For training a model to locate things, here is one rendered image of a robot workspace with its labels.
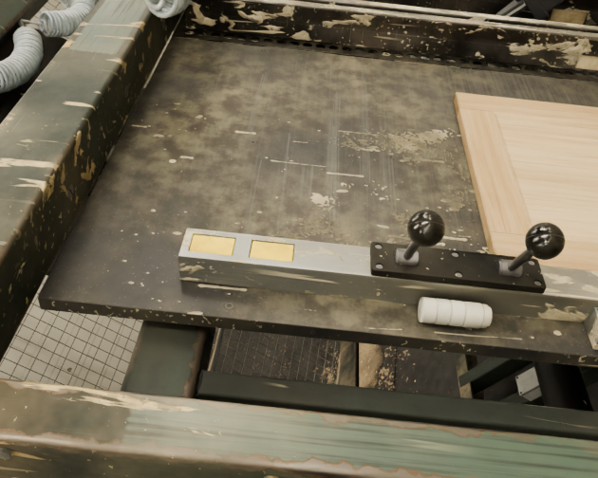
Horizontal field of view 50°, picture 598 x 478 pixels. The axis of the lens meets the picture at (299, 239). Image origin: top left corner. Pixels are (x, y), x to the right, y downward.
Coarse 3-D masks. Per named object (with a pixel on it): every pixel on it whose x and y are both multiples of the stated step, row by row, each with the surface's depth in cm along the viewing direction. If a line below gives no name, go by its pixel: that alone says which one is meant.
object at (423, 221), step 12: (420, 216) 63; (432, 216) 62; (408, 228) 64; (420, 228) 62; (432, 228) 62; (444, 228) 63; (420, 240) 63; (432, 240) 62; (396, 252) 73; (408, 252) 70; (408, 264) 73
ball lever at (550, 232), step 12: (540, 228) 63; (552, 228) 63; (528, 240) 64; (540, 240) 62; (552, 240) 62; (564, 240) 63; (528, 252) 67; (540, 252) 63; (552, 252) 62; (504, 264) 73; (516, 264) 70; (516, 276) 73
